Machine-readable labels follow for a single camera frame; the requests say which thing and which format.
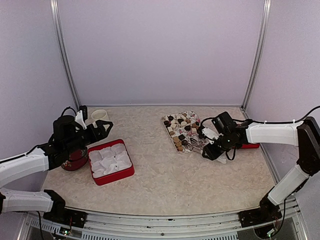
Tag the aluminium frame post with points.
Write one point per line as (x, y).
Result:
(258, 54)
(54, 6)

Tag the red chocolate box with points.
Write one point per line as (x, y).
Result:
(110, 162)

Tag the left aluminium frame post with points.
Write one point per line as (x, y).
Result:
(54, 6)

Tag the cream ceramic mug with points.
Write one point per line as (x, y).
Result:
(99, 114)

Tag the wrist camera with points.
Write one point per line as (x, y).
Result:
(207, 134)
(81, 116)

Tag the metal serving tongs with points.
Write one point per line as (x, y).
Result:
(192, 145)

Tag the red floral round tin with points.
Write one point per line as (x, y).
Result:
(76, 160)

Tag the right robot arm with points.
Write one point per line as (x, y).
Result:
(294, 143)

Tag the right aluminium frame post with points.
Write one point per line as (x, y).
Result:
(258, 54)

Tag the floral rectangular tray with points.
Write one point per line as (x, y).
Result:
(183, 126)

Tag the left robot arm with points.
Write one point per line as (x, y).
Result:
(68, 137)

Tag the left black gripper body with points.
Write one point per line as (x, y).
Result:
(92, 137)

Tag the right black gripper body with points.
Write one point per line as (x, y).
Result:
(226, 144)

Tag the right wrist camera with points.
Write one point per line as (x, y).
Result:
(207, 134)

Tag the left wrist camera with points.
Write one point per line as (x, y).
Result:
(81, 116)

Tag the front aluminium rail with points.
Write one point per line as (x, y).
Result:
(113, 226)

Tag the red box lid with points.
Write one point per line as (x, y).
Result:
(250, 146)

